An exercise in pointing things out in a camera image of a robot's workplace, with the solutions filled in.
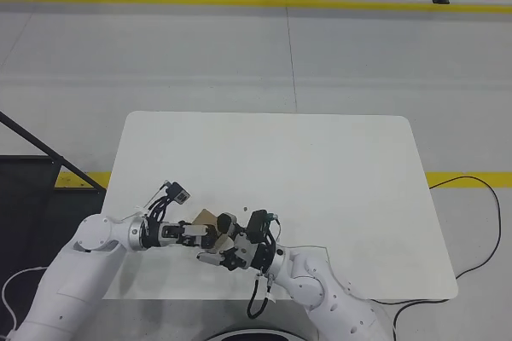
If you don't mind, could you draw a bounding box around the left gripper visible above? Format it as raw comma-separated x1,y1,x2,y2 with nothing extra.
128,216,219,251

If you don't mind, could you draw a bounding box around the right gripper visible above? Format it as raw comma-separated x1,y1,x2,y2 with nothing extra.
195,211,285,275

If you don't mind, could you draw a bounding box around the small brown carton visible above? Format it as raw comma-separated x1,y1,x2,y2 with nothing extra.
190,208,236,256

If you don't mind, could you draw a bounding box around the robot body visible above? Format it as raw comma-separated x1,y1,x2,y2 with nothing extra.
203,326,317,341

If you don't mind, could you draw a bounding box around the dark mesh fence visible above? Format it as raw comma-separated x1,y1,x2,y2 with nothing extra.
0,97,108,341

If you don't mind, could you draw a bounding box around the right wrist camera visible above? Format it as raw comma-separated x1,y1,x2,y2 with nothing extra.
245,208,282,245

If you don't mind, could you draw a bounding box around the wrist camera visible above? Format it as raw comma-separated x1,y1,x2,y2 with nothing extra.
146,181,192,226
245,208,282,245

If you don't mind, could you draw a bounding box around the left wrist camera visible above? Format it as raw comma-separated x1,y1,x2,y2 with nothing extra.
146,181,192,226

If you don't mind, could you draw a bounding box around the thin white cable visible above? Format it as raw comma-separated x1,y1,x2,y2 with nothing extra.
119,180,172,223

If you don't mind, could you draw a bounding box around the short black looped cable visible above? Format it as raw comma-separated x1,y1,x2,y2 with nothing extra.
246,272,278,321

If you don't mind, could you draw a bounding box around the white floor cable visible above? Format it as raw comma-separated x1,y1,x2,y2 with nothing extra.
0,265,49,341

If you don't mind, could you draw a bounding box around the long black floor cable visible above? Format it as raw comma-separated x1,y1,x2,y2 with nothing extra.
369,175,503,341

